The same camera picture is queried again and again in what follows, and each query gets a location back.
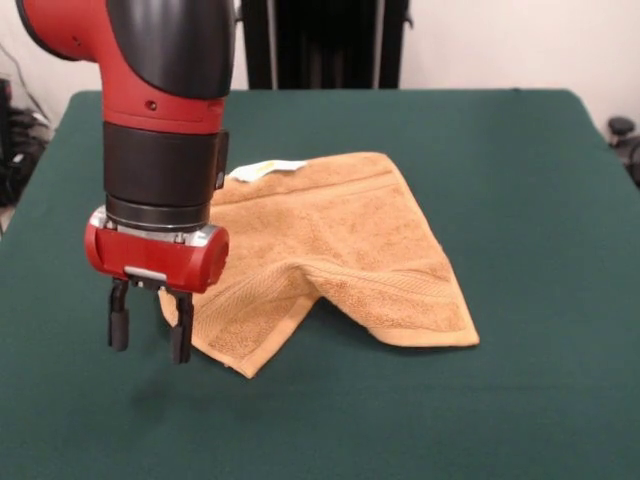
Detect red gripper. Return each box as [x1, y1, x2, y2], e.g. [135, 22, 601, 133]
[83, 205, 231, 366]

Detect tan terry towel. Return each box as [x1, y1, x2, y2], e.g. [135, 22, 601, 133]
[157, 151, 481, 380]

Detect dark green table cloth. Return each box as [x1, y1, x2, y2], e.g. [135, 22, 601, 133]
[0, 88, 640, 480]

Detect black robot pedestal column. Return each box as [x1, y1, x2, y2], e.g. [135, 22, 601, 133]
[232, 0, 416, 91]

